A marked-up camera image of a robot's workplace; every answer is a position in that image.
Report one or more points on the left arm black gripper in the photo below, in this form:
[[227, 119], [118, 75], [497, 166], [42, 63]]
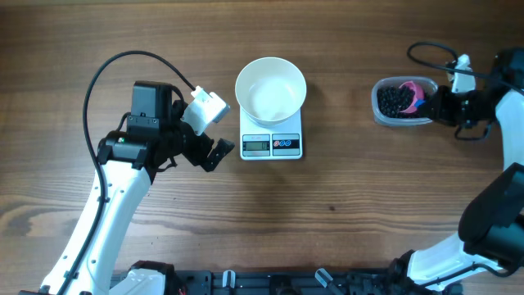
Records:
[[204, 144]]

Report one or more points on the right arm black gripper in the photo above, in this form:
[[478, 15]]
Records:
[[440, 112]]

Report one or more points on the pink scoop blue handle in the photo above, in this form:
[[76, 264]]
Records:
[[417, 98]]

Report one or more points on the pile of black beans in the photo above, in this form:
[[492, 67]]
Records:
[[391, 101]]

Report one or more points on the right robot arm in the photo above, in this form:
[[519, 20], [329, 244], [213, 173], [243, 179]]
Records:
[[490, 231]]

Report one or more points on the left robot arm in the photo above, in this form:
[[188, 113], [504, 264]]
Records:
[[149, 137]]

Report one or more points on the white digital kitchen scale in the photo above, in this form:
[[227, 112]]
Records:
[[283, 141]]

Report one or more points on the white bowl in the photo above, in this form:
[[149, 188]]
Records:
[[270, 90]]

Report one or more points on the clear plastic container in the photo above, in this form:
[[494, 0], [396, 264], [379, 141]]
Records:
[[429, 86]]

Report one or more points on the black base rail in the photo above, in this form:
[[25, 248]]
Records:
[[229, 282]]

